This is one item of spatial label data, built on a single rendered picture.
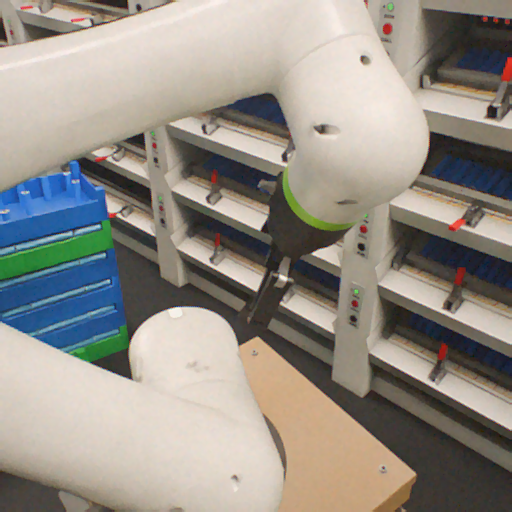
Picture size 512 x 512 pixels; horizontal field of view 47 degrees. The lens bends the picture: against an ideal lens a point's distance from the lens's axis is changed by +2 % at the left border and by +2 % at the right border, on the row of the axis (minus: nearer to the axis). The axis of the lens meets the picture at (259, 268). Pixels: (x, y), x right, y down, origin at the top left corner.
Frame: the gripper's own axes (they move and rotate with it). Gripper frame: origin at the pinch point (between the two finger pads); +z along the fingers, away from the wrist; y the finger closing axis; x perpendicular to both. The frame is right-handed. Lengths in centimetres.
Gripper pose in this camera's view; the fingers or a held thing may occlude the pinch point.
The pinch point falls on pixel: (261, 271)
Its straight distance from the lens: 81.5
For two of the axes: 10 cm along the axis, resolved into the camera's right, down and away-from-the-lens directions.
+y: -2.3, 9.0, -3.8
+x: 9.4, 3.0, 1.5
